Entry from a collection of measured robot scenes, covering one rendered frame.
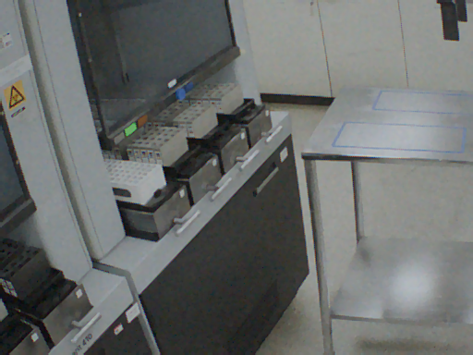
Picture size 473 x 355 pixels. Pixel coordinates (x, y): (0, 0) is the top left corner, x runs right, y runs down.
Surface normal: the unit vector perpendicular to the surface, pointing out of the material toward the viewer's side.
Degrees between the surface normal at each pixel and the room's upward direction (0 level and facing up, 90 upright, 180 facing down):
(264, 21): 90
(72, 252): 90
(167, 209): 90
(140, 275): 90
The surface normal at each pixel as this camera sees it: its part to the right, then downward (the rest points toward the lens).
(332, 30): -0.47, 0.49
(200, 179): 0.87, 0.10
